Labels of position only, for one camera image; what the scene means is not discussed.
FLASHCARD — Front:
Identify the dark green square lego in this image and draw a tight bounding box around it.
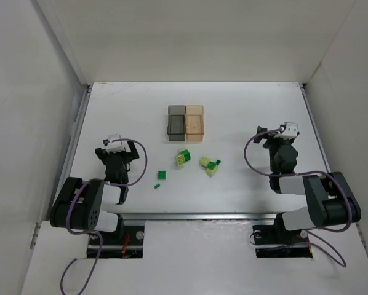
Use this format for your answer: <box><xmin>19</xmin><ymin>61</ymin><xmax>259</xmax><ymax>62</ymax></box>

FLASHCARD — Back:
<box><xmin>157</xmin><ymin>170</ymin><xmax>167</xmax><ymax>180</ymax></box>

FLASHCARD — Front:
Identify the light green lego stack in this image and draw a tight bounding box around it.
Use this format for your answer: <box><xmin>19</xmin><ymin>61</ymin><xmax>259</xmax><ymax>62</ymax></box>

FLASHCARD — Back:
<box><xmin>199</xmin><ymin>157</ymin><xmax>218</xmax><ymax>177</ymax></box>

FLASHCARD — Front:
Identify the light green lego brick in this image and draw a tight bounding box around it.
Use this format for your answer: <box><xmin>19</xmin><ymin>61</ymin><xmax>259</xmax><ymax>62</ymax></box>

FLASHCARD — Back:
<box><xmin>175</xmin><ymin>154</ymin><xmax>186</xmax><ymax>167</ymax></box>

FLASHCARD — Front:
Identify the dark green lego brick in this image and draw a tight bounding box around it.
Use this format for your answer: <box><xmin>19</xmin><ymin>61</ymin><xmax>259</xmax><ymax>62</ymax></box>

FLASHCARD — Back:
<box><xmin>180</xmin><ymin>148</ymin><xmax>191</xmax><ymax>162</ymax></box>

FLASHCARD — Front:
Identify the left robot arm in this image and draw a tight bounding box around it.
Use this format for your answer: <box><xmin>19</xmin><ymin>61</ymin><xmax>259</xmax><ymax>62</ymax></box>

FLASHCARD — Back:
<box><xmin>49</xmin><ymin>141</ymin><xmax>139</xmax><ymax>237</ymax></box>

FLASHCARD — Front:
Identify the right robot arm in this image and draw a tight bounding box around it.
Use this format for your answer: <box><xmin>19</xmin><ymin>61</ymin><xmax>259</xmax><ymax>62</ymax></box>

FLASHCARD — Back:
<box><xmin>251</xmin><ymin>122</ymin><xmax>362</xmax><ymax>245</ymax></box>

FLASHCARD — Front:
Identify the orange transparent container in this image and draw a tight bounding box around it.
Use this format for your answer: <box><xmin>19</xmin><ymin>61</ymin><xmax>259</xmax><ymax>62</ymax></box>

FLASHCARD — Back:
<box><xmin>185</xmin><ymin>105</ymin><xmax>204</xmax><ymax>142</ymax></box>

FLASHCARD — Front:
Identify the grey transparent container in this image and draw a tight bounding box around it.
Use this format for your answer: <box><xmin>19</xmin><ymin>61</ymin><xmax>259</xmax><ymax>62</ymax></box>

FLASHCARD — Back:
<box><xmin>167</xmin><ymin>105</ymin><xmax>186</xmax><ymax>141</ymax></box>

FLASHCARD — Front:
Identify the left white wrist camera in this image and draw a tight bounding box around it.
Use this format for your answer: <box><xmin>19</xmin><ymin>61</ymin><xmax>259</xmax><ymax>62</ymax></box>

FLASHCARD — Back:
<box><xmin>103</xmin><ymin>133</ymin><xmax>125</xmax><ymax>154</ymax></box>

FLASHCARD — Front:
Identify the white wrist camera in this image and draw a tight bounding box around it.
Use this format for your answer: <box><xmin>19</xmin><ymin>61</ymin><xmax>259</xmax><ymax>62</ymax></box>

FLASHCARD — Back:
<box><xmin>279</xmin><ymin>122</ymin><xmax>300</xmax><ymax>140</ymax></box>
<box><xmin>103</xmin><ymin>133</ymin><xmax>125</xmax><ymax>154</ymax></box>

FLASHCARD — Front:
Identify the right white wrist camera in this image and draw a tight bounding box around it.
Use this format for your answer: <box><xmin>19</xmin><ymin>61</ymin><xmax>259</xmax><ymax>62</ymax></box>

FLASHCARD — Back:
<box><xmin>279</xmin><ymin>122</ymin><xmax>300</xmax><ymax>140</ymax></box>

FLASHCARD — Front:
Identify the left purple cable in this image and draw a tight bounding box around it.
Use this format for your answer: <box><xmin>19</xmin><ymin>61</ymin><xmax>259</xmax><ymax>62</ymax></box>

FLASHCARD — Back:
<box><xmin>59</xmin><ymin>138</ymin><xmax>148</xmax><ymax>295</ymax></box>

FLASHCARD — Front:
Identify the purple cable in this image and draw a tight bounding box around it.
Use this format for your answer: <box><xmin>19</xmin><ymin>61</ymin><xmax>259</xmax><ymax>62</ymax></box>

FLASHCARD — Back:
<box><xmin>59</xmin><ymin>138</ymin><xmax>148</xmax><ymax>295</ymax></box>
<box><xmin>244</xmin><ymin>128</ymin><xmax>347</xmax><ymax>268</ymax></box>

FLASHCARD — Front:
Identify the metal table rail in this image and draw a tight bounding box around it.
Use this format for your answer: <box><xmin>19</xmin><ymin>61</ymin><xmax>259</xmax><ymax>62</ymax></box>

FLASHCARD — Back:
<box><xmin>122</xmin><ymin>213</ymin><xmax>280</xmax><ymax>221</ymax></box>

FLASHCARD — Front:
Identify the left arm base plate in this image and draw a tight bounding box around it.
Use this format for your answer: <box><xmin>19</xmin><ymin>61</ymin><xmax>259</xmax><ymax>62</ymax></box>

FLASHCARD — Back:
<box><xmin>100</xmin><ymin>221</ymin><xmax>145</xmax><ymax>259</ymax></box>

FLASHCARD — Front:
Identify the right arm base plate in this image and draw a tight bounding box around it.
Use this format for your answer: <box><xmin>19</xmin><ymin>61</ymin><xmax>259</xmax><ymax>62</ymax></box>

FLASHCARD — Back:
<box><xmin>250</xmin><ymin>224</ymin><xmax>313</xmax><ymax>258</ymax></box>

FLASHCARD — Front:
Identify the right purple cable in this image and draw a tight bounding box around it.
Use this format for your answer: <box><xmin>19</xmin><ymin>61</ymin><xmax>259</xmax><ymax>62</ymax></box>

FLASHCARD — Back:
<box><xmin>244</xmin><ymin>128</ymin><xmax>347</xmax><ymax>268</ymax></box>

